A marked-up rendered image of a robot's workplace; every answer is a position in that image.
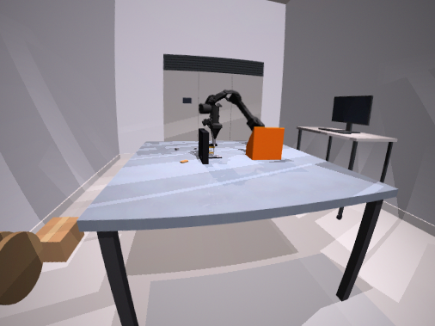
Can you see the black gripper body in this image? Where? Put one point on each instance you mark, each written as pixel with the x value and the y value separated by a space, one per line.
pixel 215 121

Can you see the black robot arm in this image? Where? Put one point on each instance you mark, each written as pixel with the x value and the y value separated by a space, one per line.
pixel 210 107

